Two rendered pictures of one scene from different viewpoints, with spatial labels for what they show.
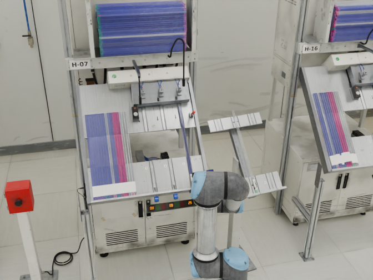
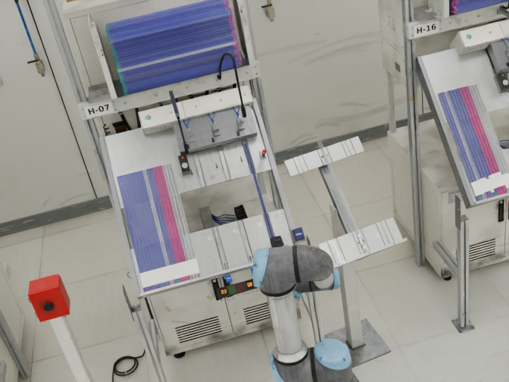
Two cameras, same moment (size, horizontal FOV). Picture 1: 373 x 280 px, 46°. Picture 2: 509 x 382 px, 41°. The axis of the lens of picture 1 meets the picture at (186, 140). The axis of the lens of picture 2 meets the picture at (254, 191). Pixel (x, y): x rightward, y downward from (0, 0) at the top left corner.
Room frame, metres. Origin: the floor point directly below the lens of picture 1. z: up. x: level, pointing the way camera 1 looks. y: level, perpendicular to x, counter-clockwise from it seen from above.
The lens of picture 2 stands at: (-0.13, -0.29, 2.46)
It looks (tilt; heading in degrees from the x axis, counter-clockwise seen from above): 32 degrees down; 7
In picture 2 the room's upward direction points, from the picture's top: 11 degrees counter-clockwise
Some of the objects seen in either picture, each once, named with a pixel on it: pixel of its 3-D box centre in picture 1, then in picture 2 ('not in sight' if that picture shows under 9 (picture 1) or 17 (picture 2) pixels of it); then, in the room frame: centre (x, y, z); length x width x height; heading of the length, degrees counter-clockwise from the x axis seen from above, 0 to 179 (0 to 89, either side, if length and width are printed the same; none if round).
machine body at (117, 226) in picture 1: (138, 190); (214, 261); (2.64, 0.35, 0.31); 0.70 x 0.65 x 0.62; 104
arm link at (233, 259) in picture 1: (233, 264); (331, 361); (1.49, -0.22, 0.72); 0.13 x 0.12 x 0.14; 89
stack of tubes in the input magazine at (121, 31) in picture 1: (141, 28); (174, 45); (2.54, 0.26, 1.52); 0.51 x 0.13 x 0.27; 104
